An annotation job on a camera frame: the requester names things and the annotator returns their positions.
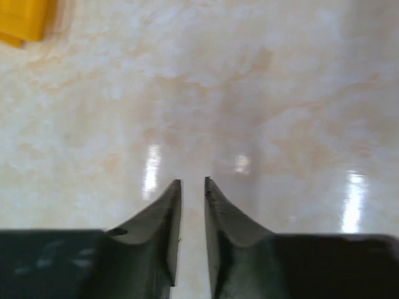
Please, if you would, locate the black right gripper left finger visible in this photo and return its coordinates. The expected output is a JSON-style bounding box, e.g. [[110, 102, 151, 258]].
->
[[1, 179, 181, 298]]

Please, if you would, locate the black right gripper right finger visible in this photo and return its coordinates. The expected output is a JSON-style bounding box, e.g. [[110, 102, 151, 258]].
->
[[204, 178, 398, 298]]

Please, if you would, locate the yellow storage bin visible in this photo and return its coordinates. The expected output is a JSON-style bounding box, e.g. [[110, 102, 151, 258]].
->
[[1, 0, 57, 48]]

